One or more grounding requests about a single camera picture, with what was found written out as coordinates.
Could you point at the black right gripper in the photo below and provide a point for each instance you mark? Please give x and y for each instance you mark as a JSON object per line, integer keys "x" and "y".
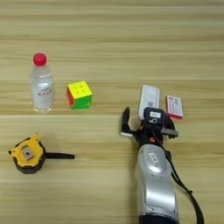
{"x": 150, "y": 135}

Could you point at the clear bottle with red cap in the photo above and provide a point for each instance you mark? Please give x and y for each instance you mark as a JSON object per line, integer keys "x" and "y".
{"x": 42, "y": 84}

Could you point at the white rectangular box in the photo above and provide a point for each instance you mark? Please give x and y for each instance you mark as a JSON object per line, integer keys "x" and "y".
{"x": 149, "y": 97}

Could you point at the small red white box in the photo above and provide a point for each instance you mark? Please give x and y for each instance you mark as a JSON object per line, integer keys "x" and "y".
{"x": 174, "y": 107}

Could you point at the yellow black tape measure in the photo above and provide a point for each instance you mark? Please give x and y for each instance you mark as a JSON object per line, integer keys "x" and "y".
{"x": 27, "y": 154}

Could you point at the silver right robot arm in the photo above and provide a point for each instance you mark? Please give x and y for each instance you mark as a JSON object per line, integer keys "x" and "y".
{"x": 156, "y": 180}

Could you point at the colourful puzzle cube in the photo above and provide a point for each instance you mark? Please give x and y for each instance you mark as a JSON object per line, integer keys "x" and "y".
{"x": 79, "y": 94}

